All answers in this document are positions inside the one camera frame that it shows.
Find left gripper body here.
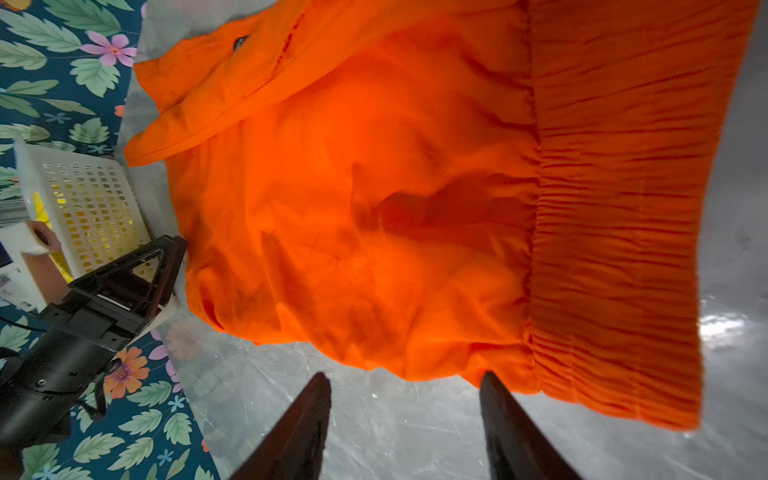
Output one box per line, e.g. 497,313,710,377
41,285,162,352

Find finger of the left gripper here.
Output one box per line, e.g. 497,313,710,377
71,235,187,318

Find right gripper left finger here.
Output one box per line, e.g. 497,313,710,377
231,372,332,480

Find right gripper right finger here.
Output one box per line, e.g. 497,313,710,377
480,371,581,480

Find orange shorts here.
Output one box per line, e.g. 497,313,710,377
125,1,758,431

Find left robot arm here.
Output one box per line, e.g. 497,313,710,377
1,235,187,479

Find yellow shorts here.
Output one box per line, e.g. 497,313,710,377
31,190,139,283

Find white plastic basket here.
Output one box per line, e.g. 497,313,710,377
13,140,151,281

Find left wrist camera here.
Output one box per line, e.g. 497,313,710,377
1,221,69,312

